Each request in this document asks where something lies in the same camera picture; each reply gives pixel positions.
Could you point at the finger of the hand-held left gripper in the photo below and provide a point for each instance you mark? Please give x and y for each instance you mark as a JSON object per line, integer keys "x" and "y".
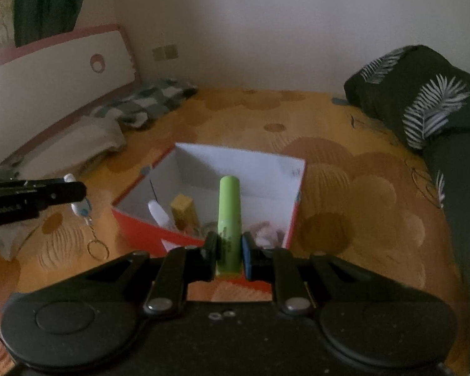
{"x": 66, "y": 192}
{"x": 11, "y": 211}

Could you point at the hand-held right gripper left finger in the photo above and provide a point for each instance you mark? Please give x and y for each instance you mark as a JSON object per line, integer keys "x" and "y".
{"x": 211, "y": 256}

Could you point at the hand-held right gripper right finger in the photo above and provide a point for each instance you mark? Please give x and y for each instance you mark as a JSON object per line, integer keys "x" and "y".
{"x": 247, "y": 256}

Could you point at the pink doll with blue hat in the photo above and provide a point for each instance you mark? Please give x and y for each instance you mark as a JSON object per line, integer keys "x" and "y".
{"x": 266, "y": 233}

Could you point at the green tube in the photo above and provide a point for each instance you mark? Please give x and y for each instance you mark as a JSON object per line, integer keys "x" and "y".
{"x": 229, "y": 211}

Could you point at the small gold box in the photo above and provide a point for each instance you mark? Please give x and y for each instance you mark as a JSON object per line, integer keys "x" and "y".
{"x": 182, "y": 207}

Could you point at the white teal pen-shaped device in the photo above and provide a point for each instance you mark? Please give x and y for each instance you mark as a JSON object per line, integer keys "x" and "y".
{"x": 158, "y": 213}

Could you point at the red cardboard box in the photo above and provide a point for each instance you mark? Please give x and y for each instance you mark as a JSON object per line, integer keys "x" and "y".
{"x": 141, "y": 227}

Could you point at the beige pillow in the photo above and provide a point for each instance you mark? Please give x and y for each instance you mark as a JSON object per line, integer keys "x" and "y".
{"x": 82, "y": 143}

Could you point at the orange floral bedsheet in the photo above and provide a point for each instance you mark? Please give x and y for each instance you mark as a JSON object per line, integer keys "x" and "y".
{"x": 356, "y": 211}

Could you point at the white pink bed headboard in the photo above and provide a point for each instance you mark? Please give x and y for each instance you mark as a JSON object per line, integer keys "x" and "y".
{"x": 55, "y": 70}

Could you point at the checked pillow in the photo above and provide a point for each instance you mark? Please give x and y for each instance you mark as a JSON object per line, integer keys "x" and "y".
{"x": 149, "y": 100}

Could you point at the dark green curtain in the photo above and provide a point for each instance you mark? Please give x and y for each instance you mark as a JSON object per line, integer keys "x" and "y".
{"x": 47, "y": 4}

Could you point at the dark leaf-print duvet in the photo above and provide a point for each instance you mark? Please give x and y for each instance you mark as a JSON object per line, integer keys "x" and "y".
{"x": 415, "y": 86}

